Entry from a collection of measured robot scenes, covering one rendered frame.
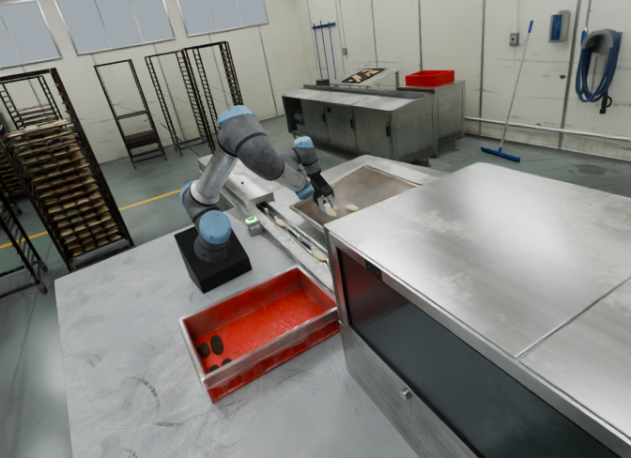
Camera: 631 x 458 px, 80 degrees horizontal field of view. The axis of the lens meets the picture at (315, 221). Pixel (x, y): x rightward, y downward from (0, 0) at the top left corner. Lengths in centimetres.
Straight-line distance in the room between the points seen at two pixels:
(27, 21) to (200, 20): 286
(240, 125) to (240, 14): 784
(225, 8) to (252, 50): 91
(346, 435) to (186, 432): 43
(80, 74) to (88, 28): 81
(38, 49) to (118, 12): 150
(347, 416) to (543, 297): 62
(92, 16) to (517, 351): 838
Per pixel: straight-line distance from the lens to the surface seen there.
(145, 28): 858
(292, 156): 159
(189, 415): 123
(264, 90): 912
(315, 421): 110
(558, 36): 485
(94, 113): 855
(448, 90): 505
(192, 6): 878
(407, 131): 449
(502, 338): 58
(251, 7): 911
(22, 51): 857
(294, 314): 139
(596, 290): 70
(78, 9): 856
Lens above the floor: 171
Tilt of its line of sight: 27 degrees down
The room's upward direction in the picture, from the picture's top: 10 degrees counter-clockwise
